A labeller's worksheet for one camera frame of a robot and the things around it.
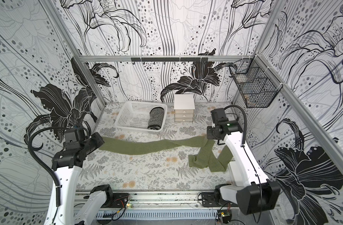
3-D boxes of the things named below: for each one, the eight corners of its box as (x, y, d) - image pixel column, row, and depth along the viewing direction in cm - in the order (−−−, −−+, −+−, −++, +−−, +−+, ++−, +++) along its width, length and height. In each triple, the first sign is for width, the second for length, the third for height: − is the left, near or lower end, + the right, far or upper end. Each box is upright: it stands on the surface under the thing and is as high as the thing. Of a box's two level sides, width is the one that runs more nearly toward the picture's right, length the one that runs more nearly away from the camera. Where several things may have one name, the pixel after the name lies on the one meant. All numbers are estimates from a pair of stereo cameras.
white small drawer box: (174, 122, 108) (173, 111, 97) (174, 100, 124) (174, 88, 113) (193, 122, 108) (195, 110, 97) (191, 100, 124) (192, 87, 113)
